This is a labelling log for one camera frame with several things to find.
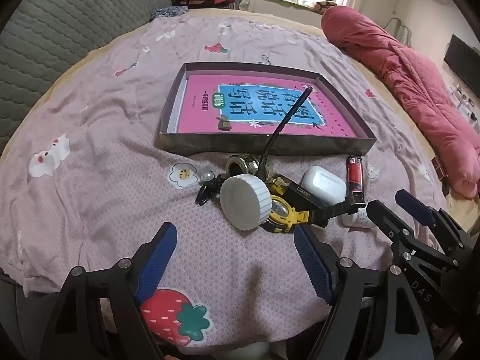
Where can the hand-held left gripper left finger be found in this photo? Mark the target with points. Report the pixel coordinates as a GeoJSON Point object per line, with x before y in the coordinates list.
{"type": "Point", "coordinates": [157, 262]}

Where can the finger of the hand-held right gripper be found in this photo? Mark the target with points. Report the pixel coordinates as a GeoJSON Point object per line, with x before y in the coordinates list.
{"type": "Point", "coordinates": [414, 208]}
{"type": "Point", "coordinates": [390, 225]}

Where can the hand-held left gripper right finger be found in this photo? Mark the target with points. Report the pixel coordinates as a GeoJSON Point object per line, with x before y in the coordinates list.
{"type": "Point", "coordinates": [313, 266]}

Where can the small white pill bottle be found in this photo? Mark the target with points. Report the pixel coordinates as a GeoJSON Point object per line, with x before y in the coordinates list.
{"type": "Point", "coordinates": [358, 220]}

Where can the black and gold case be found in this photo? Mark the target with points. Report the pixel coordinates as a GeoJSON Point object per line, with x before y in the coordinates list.
{"type": "Point", "coordinates": [300, 193]}

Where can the white earbud case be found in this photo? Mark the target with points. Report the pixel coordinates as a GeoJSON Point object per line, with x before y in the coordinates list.
{"type": "Point", "coordinates": [322, 185]}

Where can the white ribbed jar lid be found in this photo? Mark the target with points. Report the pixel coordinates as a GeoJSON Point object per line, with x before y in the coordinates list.
{"type": "Point", "coordinates": [243, 202]}

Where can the brass metal fitting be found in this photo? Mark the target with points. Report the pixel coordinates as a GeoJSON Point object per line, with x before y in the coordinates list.
{"type": "Point", "coordinates": [243, 165]}

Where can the dark grey shallow box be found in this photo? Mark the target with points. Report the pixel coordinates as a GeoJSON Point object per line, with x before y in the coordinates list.
{"type": "Point", "coordinates": [225, 144]}

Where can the red lighter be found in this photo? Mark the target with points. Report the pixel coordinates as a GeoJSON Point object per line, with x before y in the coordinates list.
{"type": "Point", "coordinates": [354, 174]}

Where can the pink quilted blanket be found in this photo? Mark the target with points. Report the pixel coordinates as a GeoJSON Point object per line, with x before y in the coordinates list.
{"type": "Point", "coordinates": [412, 82]}

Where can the pink printed bed sheet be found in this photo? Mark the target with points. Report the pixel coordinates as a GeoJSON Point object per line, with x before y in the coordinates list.
{"type": "Point", "coordinates": [112, 138]}

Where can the pink and blue book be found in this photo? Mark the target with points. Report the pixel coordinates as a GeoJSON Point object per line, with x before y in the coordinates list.
{"type": "Point", "coordinates": [210, 108]}

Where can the blue patterned cloth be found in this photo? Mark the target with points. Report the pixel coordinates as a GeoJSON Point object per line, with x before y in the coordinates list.
{"type": "Point", "coordinates": [167, 13]}

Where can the grey quilted headboard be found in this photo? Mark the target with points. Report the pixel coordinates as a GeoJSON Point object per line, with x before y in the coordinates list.
{"type": "Point", "coordinates": [56, 26]}

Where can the black wall television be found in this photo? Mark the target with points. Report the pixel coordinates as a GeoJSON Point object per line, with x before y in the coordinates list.
{"type": "Point", "coordinates": [463, 63]}

